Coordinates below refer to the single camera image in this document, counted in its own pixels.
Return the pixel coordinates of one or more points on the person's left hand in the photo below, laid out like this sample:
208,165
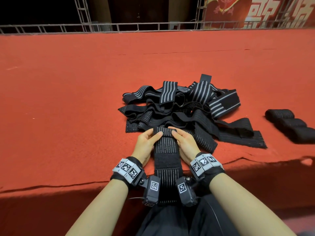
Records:
144,146

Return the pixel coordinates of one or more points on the person's right hand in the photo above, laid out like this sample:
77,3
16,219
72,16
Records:
187,144

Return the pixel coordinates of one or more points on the person's left forearm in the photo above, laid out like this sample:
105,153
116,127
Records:
98,211

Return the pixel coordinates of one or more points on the person's right forearm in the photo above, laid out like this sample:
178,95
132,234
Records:
248,209

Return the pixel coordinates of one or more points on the black trousers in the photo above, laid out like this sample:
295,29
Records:
197,221

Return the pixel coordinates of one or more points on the metal railing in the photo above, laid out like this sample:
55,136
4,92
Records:
147,26

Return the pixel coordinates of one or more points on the metal truss column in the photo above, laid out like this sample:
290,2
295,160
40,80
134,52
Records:
83,12
201,12

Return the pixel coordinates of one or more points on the dark brown door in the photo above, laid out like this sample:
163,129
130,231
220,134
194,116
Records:
138,8

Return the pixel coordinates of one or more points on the red banner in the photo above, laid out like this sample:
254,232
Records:
261,9

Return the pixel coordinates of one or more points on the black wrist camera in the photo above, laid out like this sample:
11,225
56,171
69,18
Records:
186,190
152,189

